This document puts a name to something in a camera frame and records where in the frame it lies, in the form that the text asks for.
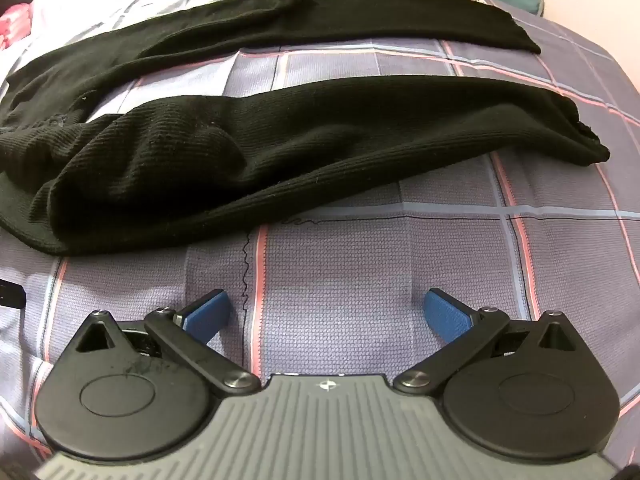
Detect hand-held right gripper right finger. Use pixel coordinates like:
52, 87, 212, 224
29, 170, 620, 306
393, 287, 576, 394

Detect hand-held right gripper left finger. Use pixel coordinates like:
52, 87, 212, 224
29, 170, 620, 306
75, 288, 262, 394

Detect black knit pants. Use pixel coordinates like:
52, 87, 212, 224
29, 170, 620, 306
0, 0, 611, 257

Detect black object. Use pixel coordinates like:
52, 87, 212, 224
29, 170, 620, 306
0, 279, 27, 309

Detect red patterned cloth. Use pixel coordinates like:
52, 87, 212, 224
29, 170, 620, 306
0, 2, 35, 52

